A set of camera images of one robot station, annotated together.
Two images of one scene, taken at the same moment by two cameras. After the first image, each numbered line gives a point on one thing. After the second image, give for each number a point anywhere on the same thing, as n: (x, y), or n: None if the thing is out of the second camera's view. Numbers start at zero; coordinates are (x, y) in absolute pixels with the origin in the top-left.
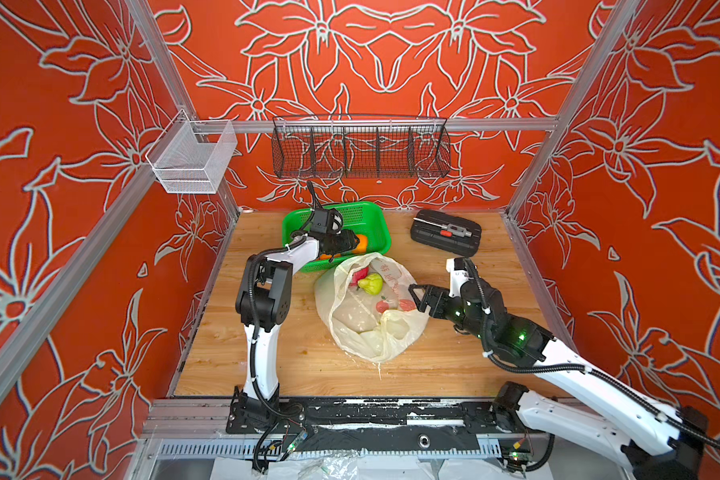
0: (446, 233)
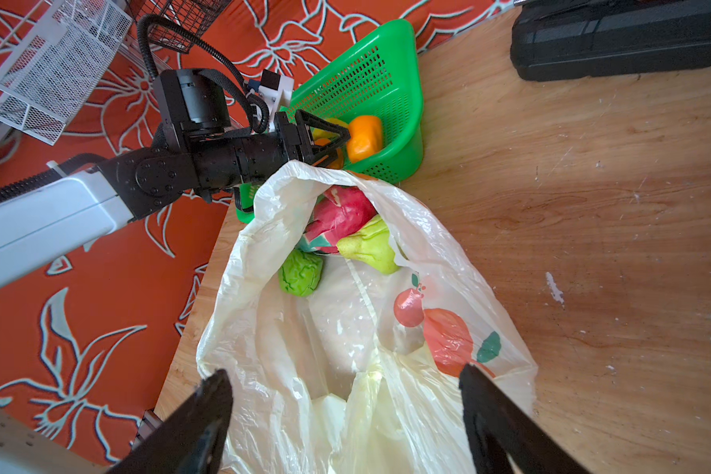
0: (567, 39)
